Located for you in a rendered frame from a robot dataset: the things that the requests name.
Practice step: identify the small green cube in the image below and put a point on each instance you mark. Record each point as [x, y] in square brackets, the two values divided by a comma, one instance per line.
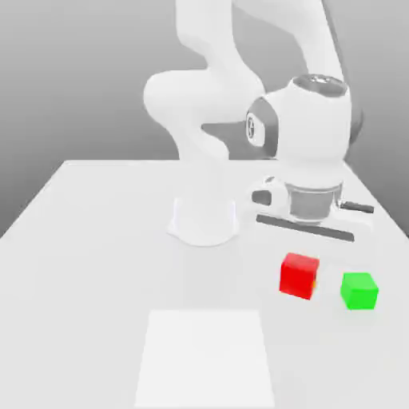
[359, 291]

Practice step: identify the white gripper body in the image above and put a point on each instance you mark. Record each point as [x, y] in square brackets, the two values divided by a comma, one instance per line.
[303, 227]

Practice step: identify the small red cube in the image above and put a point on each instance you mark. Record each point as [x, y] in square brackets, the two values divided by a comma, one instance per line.
[297, 277]

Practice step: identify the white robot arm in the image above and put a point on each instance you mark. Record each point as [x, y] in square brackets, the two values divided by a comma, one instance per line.
[198, 105]

